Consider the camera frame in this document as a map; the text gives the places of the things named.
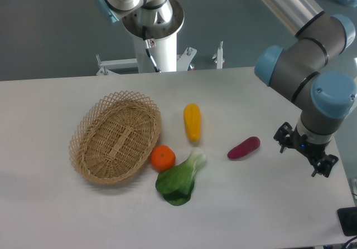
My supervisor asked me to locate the orange tangerine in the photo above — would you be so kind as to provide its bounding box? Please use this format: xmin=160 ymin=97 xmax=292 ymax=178
xmin=150 ymin=145 xmax=176 ymax=173

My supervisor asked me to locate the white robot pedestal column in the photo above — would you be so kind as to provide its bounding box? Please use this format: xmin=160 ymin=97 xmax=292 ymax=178
xmin=122 ymin=0 xmax=185 ymax=74

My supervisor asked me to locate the black base cable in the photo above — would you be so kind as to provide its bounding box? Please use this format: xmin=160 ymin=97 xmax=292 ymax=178
xmin=141 ymin=25 xmax=162 ymax=74

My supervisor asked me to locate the white metal base frame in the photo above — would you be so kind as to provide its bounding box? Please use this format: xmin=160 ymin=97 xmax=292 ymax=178
xmin=96 ymin=41 xmax=225 ymax=76

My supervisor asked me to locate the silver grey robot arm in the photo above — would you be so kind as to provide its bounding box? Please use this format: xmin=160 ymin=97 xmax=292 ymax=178
xmin=95 ymin=0 xmax=356 ymax=177

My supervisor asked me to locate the purple sweet potato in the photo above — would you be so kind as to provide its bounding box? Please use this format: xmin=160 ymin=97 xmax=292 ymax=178
xmin=227 ymin=136 xmax=260 ymax=160

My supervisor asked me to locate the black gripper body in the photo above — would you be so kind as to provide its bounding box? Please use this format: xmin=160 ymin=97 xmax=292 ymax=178
xmin=288 ymin=130 xmax=330 ymax=160

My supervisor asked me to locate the green bok choy vegetable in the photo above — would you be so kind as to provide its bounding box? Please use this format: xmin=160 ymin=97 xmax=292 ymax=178
xmin=155 ymin=147 xmax=206 ymax=206

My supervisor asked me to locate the woven wicker basket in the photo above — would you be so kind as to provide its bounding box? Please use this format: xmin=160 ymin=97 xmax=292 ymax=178
xmin=69 ymin=91 xmax=161 ymax=185

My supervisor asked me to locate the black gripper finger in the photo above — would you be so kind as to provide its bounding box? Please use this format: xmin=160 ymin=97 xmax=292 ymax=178
xmin=310 ymin=154 xmax=339 ymax=178
xmin=273 ymin=122 xmax=293 ymax=153

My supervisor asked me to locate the black device at table edge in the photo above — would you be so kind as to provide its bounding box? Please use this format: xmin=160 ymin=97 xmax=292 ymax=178
xmin=337 ymin=207 xmax=357 ymax=237

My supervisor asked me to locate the yellow corn cob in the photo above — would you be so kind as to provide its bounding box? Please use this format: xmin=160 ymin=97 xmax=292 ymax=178
xmin=184 ymin=103 xmax=201 ymax=143

